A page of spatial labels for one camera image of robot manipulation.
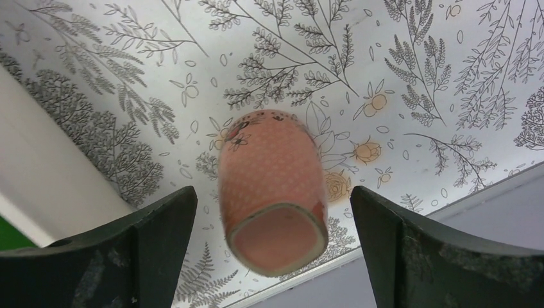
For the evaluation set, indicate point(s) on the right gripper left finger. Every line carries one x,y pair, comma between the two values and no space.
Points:
133,261

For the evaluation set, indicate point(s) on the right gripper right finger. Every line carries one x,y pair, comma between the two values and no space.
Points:
414,261

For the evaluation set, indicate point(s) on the small pink mug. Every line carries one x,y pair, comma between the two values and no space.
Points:
272,193

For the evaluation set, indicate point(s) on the white rectangular basin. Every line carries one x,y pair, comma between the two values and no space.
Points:
49,188

